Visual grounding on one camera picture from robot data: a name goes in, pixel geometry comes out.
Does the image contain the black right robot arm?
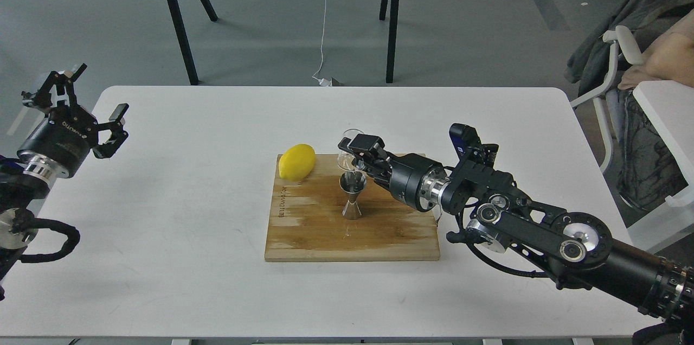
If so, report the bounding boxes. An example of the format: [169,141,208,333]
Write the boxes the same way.
[338,124,692,343]

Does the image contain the yellow lemon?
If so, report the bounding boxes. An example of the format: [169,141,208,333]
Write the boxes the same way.
[278,143,316,182]

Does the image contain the white hanging cable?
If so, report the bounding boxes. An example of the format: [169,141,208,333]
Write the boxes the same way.
[312,0,333,87]

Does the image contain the person forearm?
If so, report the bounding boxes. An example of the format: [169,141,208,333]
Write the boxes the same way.
[618,10,693,90]

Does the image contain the grey jacket on chair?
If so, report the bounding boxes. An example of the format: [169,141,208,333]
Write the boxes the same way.
[563,0,693,96]

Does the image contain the steel double jigger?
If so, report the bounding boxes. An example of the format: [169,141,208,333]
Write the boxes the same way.
[339,172,367,220]

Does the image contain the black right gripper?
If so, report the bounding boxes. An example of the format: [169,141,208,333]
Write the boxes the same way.
[338,136,449,212]

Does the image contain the clear glass measuring cup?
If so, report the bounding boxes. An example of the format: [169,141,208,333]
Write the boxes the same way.
[337,129,365,174]

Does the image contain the white side table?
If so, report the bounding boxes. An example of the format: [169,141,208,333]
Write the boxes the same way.
[633,81,693,185]

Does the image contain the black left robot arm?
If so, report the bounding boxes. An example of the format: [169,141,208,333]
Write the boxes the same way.
[1,64,128,276]

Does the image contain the wooden cutting board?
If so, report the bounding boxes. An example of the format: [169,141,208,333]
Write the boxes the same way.
[264,153,440,263]

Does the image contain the white office chair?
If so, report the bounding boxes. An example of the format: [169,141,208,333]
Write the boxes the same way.
[568,25,694,210]

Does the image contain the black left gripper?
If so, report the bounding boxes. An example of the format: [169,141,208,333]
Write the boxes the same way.
[17,63,129,178]

